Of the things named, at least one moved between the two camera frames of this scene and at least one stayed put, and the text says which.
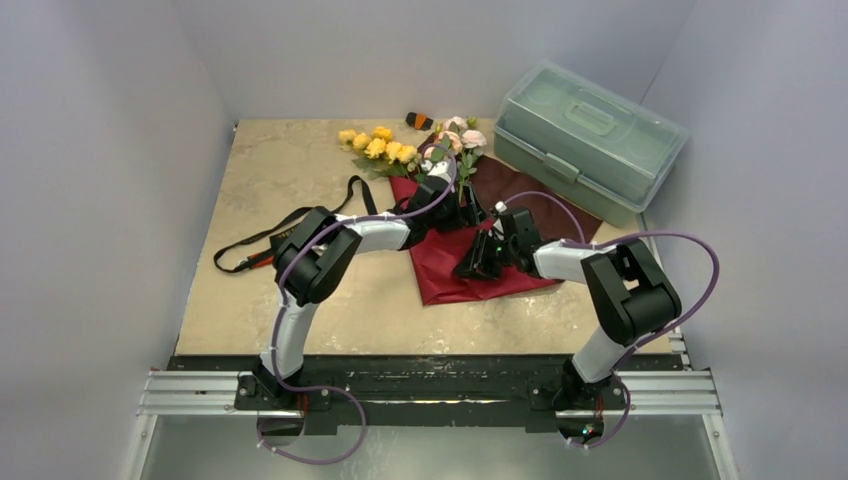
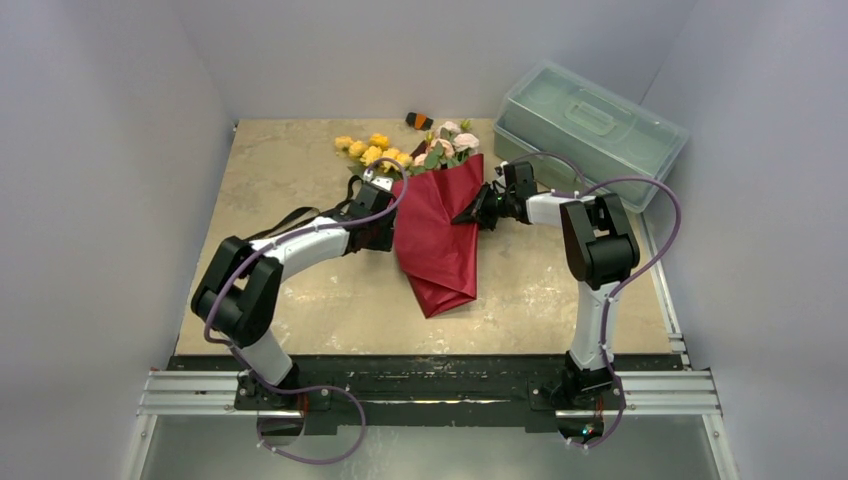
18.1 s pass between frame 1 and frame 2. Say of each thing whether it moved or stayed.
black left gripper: moved
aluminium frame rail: stayed
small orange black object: stayed
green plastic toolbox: stayed
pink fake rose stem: moved
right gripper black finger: moved
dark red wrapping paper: moved
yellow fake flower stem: moved
